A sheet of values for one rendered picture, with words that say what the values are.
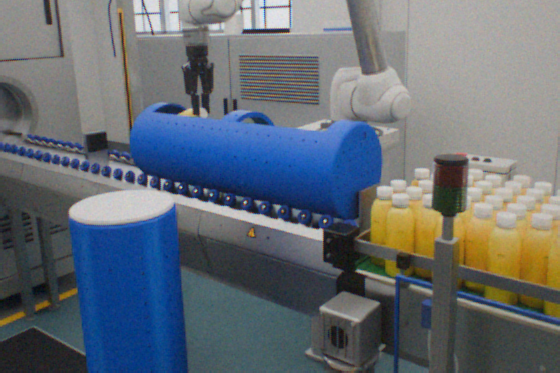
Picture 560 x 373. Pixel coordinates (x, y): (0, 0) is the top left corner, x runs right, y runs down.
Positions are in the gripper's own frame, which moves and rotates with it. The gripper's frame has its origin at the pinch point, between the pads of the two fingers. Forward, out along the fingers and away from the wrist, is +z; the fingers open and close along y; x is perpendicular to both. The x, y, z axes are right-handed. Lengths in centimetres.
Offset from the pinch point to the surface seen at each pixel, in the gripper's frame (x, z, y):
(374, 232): 77, 26, 15
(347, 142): 63, 6, 6
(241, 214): 27.1, 31.8, 11.0
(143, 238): 30, 26, 50
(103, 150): -67, 24, -3
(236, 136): 26.8, 6.8, 11.1
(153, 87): -213, 18, -149
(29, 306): -135, 115, 7
